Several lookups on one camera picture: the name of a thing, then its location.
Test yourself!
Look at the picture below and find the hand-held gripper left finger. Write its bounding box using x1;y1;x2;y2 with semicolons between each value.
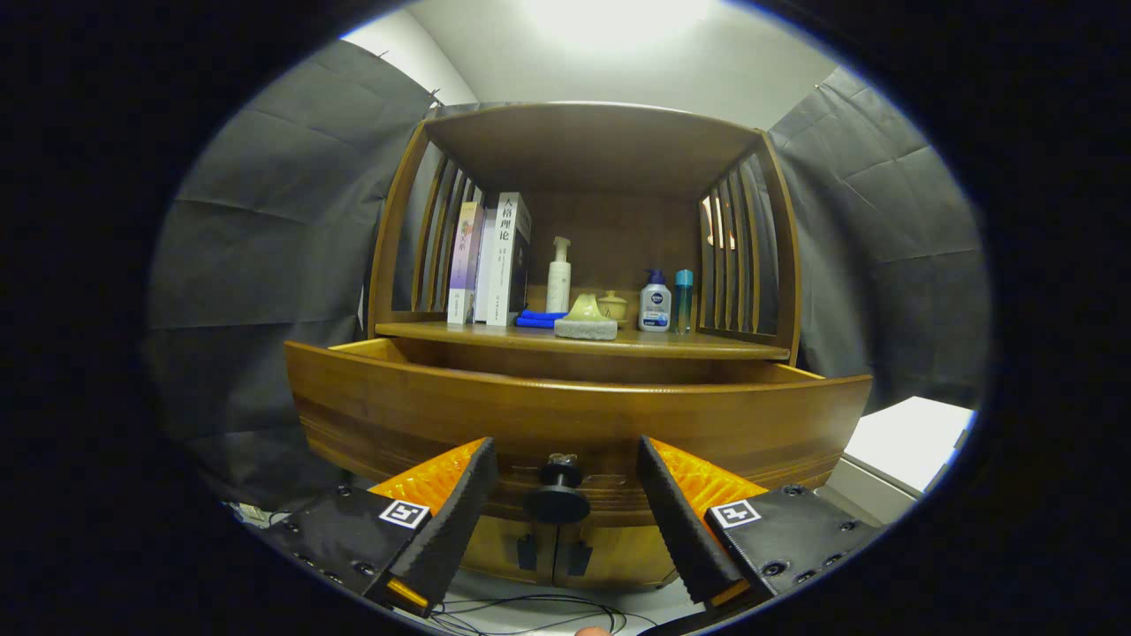
262;436;500;619

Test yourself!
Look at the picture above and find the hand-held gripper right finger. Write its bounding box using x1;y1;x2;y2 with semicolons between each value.
636;435;884;619

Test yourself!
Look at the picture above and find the black drawer knob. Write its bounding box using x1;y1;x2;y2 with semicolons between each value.
523;453;591;525

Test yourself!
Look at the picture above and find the brown wooden drawer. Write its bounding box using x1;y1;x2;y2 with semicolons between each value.
283;336;874;529

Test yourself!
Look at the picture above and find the green handled grey brush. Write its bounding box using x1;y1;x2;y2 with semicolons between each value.
554;293;619;341

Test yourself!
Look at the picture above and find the brown wooden countertop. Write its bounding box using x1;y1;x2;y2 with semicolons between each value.
376;314;790;361

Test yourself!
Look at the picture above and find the brown wooden cabinet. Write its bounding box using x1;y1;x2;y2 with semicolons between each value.
283;100;876;593

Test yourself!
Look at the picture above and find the white blue-capped cleanser bottle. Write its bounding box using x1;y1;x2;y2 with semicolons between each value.
638;269;672;333

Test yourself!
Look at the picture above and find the thin white book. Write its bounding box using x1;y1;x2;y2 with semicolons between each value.
474;208;497;323

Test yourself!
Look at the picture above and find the purple book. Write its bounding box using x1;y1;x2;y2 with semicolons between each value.
447;201;485;325

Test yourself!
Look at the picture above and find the white pump bottle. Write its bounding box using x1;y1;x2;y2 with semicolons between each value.
546;236;572;314

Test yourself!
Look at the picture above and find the thick white book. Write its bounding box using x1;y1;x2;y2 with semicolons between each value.
486;192;533;328

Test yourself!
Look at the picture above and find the black cable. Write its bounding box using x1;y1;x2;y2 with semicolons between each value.
429;592;659;636

